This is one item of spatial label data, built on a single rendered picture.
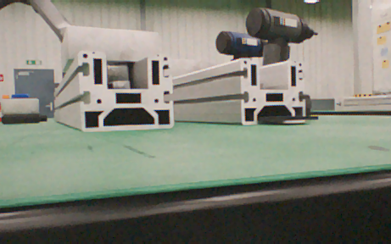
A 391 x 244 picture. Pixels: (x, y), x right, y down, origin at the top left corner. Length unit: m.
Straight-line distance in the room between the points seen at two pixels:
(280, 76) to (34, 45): 12.01
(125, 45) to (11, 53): 11.96
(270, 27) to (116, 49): 0.34
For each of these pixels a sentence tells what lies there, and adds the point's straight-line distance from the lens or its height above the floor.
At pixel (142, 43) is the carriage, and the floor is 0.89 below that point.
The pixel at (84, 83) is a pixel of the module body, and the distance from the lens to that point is 0.44.
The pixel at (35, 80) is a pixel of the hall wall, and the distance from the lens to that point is 12.29.
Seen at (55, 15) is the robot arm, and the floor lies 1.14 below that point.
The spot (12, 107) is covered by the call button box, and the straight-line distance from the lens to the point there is 1.08.
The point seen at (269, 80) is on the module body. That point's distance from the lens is 0.57.
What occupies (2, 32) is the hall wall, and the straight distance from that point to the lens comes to 12.62.
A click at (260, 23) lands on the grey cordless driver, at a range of 0.76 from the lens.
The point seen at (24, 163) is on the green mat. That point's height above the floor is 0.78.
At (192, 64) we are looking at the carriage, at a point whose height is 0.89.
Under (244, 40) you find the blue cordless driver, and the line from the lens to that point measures 0.99.
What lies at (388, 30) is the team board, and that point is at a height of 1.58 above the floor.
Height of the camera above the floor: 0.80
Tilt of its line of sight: 3 degrees down
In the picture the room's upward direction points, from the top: 1 degrees counter-clockwise
